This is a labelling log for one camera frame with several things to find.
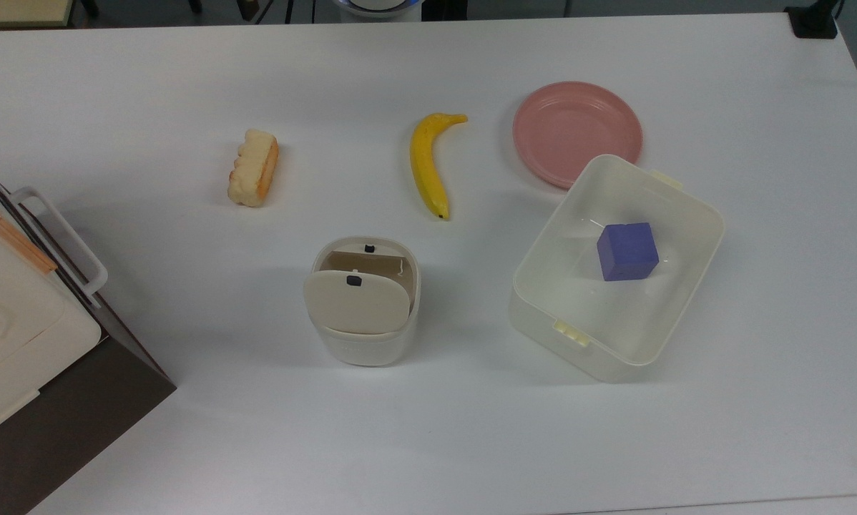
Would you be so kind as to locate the translucent white storage box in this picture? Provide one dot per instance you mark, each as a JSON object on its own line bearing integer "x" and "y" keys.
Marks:
{"x": 686, "y": 243}

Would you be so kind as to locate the small white trash can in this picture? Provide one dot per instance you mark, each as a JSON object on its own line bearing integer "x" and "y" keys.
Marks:
{"x": 363, "y": 349}

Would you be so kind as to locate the yellow banana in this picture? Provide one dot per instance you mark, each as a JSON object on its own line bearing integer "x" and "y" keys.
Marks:
{"x": 425, "y": 172}

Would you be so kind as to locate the yellow side table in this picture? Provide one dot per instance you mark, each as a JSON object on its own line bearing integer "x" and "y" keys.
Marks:
{"x": 17, "y": 11}

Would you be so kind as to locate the pink plate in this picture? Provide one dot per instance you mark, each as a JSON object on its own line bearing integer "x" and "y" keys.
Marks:
{"x": 564, "y": 132}

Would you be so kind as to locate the purple cube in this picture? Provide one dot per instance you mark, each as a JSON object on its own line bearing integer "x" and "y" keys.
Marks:
{"x": 627, "y": 252}

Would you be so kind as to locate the cream sponge cake slice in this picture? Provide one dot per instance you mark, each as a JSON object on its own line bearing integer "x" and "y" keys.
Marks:
{"x": 255, "y": 170}

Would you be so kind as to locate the black table clamp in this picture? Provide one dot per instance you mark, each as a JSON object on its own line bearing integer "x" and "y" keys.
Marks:
{"x": 815, "y": 23}

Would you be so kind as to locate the cream trash can lid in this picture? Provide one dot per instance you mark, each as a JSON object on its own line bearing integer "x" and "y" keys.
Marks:
{"x": 353, "y": 309}

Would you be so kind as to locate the white toaster oven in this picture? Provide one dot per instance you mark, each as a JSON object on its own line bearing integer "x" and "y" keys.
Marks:
{"x": 21, "y": 343}

